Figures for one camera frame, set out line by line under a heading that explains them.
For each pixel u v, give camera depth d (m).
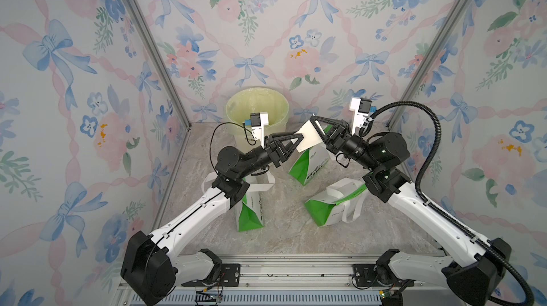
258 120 0.53
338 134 0.53
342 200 0.67
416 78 0.99
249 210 0.70
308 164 0.84
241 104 0.93
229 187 0.55
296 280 0.74
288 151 0.55
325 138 0.54
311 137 0.56
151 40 0.86
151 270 0.39
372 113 0.50
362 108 0.50
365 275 0.74
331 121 0.53
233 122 0.54
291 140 0.57
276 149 0.54
